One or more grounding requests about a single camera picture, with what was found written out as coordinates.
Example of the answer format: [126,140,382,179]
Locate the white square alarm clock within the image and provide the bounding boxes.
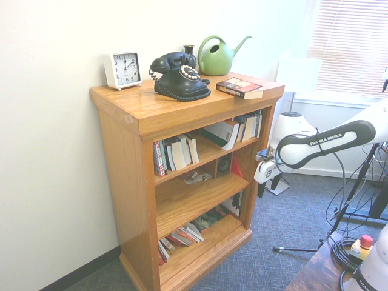
[102,50,143,91]

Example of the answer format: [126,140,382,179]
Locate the coiled black cable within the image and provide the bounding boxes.
[332,236,364,271]

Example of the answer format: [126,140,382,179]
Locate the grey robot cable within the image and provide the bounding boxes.
[313,127,348,216]

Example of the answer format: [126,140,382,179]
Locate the black white illustrated book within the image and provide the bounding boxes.
[222,190,244,219]

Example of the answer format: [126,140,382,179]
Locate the white red paperback book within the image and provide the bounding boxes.
[178,222,206,243]

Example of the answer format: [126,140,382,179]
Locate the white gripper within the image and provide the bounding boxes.
[253,159,285,199]

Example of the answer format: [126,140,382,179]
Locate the black camera tripod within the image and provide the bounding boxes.
[272,142,388,252]

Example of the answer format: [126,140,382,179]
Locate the books on middle shelf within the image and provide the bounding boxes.
[199,119,240,152]

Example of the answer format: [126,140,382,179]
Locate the dark green spine book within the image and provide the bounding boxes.
[162,139,177,172]

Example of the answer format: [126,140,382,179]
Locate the red cover thin book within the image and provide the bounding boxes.
[165,230,195,247]

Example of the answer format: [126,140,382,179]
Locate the small black vase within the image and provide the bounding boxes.
[182,44,198,73]

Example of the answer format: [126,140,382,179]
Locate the red white spine book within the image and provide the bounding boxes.
[153,141,168,177]

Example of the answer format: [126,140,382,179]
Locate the green plastic watering can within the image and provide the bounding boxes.
[197,35,252,76]

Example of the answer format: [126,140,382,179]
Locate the dark green flat book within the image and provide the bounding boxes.
[190,206,231,233]

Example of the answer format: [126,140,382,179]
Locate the white window blinds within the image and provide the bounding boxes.
[306,0,388,99]

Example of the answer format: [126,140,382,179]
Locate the oak wooden bookshelf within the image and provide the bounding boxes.
[89,71,286,291]

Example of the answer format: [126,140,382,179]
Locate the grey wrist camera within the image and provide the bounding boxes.
[255,148,275,163]

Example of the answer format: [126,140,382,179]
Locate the red triangular object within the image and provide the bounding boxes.
[232,156,245,179]

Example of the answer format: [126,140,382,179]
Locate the black desk leg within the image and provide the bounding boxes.
[369,177,388,218]

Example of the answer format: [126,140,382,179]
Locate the small black speaker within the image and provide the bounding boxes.
[216,154,233,177]

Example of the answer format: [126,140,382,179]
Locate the black vintage rotary telephone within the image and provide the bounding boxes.
[147,52,212,102]

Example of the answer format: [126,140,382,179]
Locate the dark wooden table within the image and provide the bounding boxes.
[284,232,388,291]

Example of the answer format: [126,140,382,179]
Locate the red black paperback book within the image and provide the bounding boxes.
[215,76,264,100]

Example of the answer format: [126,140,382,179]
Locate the yellow emergency stop button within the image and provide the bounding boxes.
[350,235,374,261]

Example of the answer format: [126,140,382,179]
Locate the cream pages paperback book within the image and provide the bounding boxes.
[186,132,201,164]
[178,135,195,166]
[170,141,187,171]

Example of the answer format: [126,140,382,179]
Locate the blue cover paperback book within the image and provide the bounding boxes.
[233,116,247,143]
[253,110,263,139]
[242,114,257,142]

